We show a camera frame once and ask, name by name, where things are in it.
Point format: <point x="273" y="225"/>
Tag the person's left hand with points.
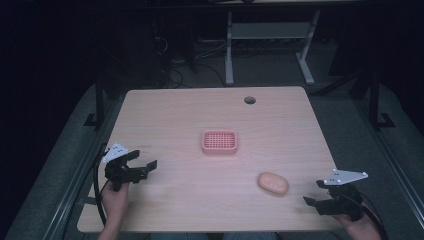
<point x="116" y="203"/>

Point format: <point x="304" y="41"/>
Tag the pink soap dish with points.
<point x="219" y="141"/>

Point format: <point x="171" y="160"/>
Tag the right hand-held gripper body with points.
<point x="343" y="196"/>

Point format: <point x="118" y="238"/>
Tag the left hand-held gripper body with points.
<point x="116" y="171"/>

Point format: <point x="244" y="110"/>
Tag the black metal stand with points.
<point x="98" y="100"/>
<point x="375" y="100"/>

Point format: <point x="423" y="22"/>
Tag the white metal desk frame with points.
<point x="270" y="30"/>

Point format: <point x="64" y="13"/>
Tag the metal frame rail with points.
<point x="396" y="166"/>
<point x="71" y="186"/>

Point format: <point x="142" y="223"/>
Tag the person's right hand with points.
<point x="360" y="230"/>

